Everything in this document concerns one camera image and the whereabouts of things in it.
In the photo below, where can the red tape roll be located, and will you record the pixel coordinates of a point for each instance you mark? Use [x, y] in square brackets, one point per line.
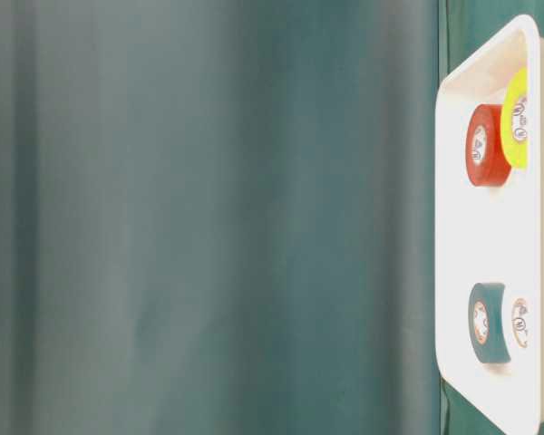
[484, 157]

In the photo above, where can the green tape roll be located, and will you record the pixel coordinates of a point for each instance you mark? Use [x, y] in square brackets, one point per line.
[486, 323]

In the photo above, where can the yellow tape roll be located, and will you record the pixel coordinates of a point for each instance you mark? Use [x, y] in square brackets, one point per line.
[514, 121]

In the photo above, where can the white tape roll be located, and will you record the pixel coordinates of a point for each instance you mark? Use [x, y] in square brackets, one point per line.
[520, 322]

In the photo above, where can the white rectangular plastic case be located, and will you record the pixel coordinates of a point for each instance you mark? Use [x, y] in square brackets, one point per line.
[491, 234]

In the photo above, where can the green table cloth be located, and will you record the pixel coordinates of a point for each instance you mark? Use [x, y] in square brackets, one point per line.
[217, 217]

